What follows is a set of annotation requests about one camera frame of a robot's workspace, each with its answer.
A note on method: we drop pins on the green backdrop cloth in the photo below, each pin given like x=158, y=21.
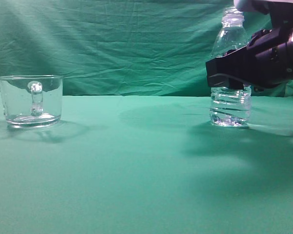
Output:
x=112, y=47

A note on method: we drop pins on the green table cloth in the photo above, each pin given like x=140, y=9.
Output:
x=149, y=165

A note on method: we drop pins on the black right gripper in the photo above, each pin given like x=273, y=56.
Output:
x=268, y=56

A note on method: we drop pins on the clear plastic water bottle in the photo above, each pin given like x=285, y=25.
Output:
x=230, y=108

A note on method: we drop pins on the clear glass mug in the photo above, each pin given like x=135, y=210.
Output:
x=31, y=101

